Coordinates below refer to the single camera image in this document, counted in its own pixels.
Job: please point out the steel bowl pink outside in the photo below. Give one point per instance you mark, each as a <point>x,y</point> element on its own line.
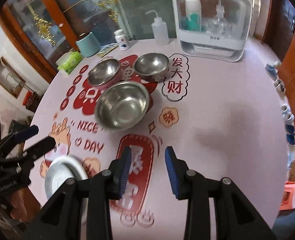
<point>105,74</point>

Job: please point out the mint green canister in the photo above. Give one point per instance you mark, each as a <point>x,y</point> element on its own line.
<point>88,44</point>

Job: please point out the large steel bowl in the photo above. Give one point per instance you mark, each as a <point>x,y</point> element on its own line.
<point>122,106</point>

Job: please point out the wooden glass cabinet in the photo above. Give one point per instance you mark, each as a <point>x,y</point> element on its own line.
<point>43,30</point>

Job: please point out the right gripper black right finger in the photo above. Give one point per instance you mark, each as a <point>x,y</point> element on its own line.
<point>235,216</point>

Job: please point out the translucent squeeze bottle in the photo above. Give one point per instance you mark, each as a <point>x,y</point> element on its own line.
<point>159,29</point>

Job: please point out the white sterilizer appliance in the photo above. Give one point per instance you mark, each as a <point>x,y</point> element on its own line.
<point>215,29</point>

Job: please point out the white pill bottle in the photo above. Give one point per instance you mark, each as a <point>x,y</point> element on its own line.
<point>121,39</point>

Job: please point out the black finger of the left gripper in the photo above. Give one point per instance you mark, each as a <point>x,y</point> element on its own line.
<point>25,132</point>
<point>39,149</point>

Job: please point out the white marble plate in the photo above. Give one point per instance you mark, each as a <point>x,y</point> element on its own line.
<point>61,169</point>

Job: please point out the person's left hand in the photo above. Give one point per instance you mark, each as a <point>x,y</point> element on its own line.
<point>18,208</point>

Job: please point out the orange plastic stool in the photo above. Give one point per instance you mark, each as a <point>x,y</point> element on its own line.
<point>288,199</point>

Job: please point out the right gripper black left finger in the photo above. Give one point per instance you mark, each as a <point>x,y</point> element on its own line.
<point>60,217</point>

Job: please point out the small steel bowl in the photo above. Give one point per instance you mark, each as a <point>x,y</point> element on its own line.
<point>152,67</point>

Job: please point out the green tissue pack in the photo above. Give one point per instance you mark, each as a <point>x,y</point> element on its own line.
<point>67,62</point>

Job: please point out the foil blister pack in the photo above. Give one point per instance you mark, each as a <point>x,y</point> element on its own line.
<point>106,49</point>

